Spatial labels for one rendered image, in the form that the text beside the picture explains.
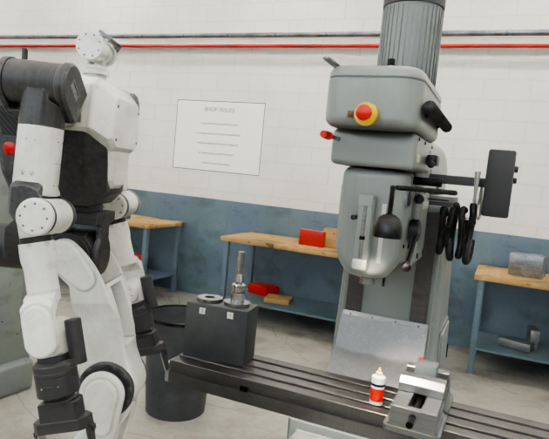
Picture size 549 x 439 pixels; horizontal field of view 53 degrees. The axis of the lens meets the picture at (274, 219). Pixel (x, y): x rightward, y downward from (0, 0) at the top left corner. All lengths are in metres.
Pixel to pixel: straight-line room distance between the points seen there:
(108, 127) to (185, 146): 5.58
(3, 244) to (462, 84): 5.06
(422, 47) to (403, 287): 0.83
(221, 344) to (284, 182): 4.53
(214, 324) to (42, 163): 0.89
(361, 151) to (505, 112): 4.39
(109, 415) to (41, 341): 0.33
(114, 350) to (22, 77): 0.67
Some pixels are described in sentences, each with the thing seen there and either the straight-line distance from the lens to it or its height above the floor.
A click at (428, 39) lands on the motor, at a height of 2.05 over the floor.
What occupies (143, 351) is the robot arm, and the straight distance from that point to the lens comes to 1.72.
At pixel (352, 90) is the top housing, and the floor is 1.82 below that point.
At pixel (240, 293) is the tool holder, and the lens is 1.86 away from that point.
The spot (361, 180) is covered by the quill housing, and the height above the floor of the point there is 1.59.
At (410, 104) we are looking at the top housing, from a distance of 1.46.
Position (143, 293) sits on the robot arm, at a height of 1.20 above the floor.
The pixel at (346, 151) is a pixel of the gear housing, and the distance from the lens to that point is 1.56.
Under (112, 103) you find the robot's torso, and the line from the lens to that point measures 1.35.
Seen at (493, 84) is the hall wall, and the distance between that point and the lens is 5.93.
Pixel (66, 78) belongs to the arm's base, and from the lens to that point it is 1.22.
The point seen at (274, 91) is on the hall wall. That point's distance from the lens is 6.43.
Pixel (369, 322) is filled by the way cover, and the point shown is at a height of 1.07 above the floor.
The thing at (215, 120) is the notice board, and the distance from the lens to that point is 6.71.
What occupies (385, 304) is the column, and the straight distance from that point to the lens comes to 2.08.
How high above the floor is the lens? 1.59
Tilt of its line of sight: 5 degrees down
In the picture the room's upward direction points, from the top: 5 degrees clockwise
